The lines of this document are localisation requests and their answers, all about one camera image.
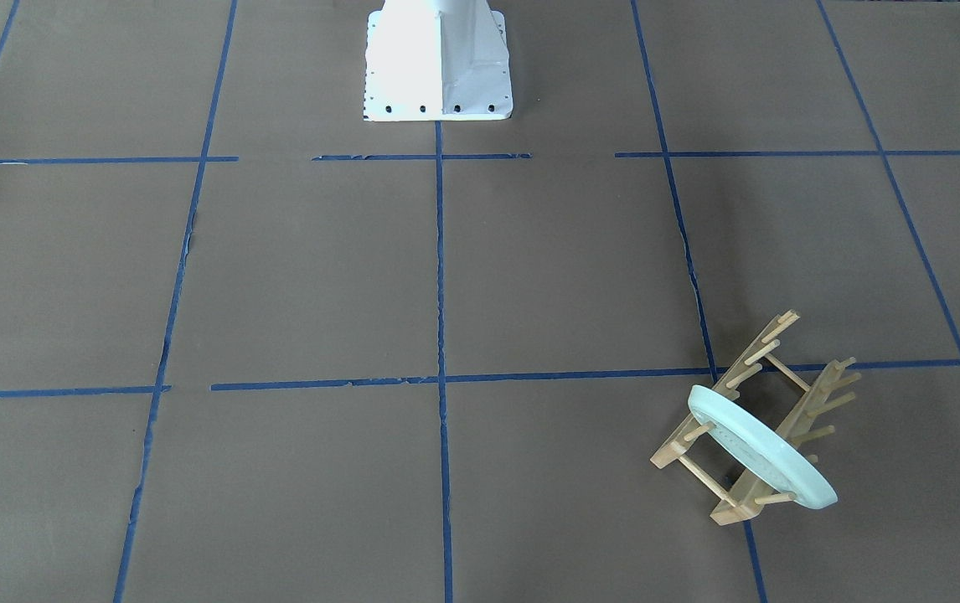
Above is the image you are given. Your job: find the wooden dish rack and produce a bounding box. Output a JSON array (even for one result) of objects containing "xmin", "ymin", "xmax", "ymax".
[{"xmin": 651, "ymin": 310, "xmax": 860, "ymax": 524}]

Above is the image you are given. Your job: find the light green plate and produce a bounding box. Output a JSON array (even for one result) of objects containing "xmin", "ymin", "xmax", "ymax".
[{"xmin": 687, "ymin": 385, "xmax": 839, "ymax": 510}]

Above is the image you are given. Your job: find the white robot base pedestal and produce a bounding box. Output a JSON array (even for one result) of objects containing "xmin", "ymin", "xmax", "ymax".
[{"xmin": 363, "ymin": 1, "xmax": 514, "ymax": 122}]

